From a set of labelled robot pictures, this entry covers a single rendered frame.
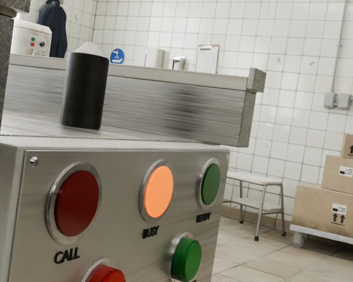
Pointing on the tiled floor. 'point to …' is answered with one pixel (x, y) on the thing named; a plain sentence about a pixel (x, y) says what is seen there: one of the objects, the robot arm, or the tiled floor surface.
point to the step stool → (256, 200)
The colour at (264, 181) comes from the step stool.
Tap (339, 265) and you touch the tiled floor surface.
